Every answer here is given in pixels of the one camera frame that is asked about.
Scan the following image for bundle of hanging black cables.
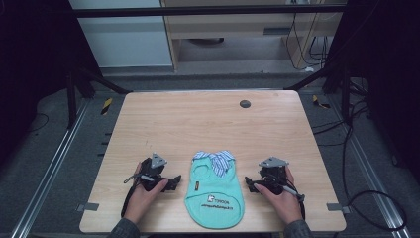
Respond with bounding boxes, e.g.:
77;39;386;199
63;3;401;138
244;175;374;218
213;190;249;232
284;12;332;71

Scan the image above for light wooden desk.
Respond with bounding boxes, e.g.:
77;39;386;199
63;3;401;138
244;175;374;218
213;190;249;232
159;0;349;72

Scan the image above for grey table bracket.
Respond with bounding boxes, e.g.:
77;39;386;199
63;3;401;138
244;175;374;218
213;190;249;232
75;202;100;213
326;202;352;215

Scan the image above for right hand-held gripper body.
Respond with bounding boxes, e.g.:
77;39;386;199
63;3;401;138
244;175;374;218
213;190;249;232
258;156;295;196

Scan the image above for black curtain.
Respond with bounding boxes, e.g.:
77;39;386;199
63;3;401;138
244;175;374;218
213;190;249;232
328;0;420;187
0;0;102;168

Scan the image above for left hand-held gripper cable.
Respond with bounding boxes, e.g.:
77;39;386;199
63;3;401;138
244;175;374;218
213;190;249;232
120;173;156;219

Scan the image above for aluminium floor rail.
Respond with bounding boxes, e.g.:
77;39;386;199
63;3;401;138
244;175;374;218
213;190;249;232
329;94;413;238
9;98;91;238

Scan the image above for teal pet shirt striped collar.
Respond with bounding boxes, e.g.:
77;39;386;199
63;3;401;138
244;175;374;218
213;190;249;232
183;150;246;230

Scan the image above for short black floor cable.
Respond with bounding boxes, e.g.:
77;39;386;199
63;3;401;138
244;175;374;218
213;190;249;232
311;117;352;148

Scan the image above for right hand-held gripper cable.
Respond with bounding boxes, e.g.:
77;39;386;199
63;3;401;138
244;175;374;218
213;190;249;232
281;184;307;222

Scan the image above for black metal stand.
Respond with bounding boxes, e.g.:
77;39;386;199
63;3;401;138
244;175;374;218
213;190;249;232
283;63;353;124
64;63;134;131

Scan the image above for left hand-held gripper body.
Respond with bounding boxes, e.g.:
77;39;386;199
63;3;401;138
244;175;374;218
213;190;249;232
140;152;170;192

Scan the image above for person's right hand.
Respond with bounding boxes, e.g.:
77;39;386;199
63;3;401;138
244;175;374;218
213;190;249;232
254;166;305;227

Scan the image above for long looped black floor cable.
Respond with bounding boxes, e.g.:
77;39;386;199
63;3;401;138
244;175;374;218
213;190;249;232
341;98;408;232

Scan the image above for white cabinet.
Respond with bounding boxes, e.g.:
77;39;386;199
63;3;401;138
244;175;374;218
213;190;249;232
68;0;174;69

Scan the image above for person's left hand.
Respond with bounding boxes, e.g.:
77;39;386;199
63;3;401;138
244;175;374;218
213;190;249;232
123;162;169;226

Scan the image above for thin black floor cable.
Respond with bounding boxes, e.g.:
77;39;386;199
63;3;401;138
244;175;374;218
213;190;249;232
30;112;51;134

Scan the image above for hand-held gripper cable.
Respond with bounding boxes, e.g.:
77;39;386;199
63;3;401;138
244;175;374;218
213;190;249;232
281;184;307;222
120;173;156;219

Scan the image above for black horizontal frame bar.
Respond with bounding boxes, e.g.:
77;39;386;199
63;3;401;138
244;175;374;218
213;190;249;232
70;4;349;20

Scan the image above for yellow black hazard tape strip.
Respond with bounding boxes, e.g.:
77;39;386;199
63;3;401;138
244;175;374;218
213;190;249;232
100;97;114;116
311;94;332;110

